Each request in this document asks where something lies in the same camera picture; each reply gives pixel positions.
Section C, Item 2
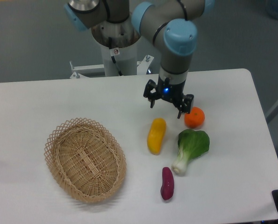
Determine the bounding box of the woven wicker basket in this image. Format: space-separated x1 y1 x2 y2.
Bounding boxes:
44 118 127 203

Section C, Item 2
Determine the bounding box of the orange tangerine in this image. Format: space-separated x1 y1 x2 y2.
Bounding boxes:
184 107 205 128

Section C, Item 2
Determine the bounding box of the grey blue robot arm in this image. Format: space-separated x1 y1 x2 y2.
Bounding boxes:
64 0 214 114

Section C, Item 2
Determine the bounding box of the yellow mango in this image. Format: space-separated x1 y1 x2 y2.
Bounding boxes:
147 118 166 155

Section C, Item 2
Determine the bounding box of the black pedestal cable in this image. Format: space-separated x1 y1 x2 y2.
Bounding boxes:
111 56 123 77

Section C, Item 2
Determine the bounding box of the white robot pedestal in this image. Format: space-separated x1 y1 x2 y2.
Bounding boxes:
91 18 144 77

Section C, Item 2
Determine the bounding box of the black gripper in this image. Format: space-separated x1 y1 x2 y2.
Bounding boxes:
143 74 194 119

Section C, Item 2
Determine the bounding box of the green bok choy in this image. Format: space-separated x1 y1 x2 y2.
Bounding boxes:
171 129 210 175

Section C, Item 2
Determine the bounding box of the purple sweet potato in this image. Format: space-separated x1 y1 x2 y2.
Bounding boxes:
160 167 174 201

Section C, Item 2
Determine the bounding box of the white metal base frame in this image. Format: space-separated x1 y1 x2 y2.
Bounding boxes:
70 55 154 79

